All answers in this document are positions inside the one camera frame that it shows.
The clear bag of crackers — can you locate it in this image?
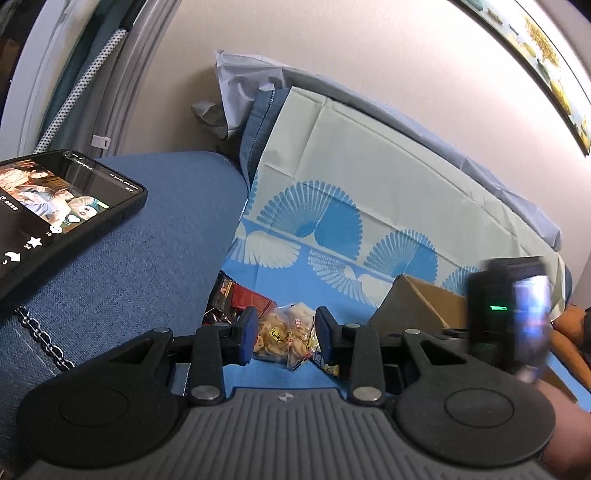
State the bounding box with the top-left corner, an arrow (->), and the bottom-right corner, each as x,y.
253,302 -> 320,372

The cardboard box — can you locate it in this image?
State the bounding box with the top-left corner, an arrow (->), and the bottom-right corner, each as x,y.
367,274 -> 578,404

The person's right forearm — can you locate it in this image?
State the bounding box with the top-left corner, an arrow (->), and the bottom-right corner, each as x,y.
538,381 -> 591,480

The white door frame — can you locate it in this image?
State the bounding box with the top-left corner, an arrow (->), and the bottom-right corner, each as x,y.
7,0 -> 185,160

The blue yellow snack packet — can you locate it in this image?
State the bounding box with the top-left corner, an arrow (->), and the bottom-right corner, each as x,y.
307,348 -> 354,381

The blue denim bag with chain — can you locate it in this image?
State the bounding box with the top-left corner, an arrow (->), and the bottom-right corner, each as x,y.
0,151 -> 250,462

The blue white fan-print cloth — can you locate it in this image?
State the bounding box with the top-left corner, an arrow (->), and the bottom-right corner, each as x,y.
222,85 -> 568,402

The framed wall picture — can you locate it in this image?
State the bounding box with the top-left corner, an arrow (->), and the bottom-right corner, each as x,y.
455,0 -> 591,155

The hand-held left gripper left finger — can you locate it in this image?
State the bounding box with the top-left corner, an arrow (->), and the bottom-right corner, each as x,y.
99,307 -> 258,403

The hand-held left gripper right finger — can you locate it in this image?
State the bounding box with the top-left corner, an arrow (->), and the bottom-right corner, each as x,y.
315,307 -> 490,405

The metal chain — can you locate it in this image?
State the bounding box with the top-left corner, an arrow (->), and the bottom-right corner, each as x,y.
16,305 -> 77,372

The red snack packet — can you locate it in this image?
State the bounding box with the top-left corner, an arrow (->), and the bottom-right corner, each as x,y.
203,271 -> 277,326

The light blue sheet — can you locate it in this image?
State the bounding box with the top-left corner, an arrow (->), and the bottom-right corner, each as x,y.
215,48 -> 564,252

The black smartphone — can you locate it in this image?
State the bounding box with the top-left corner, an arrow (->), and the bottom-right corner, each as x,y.
0,148 -> 148,302

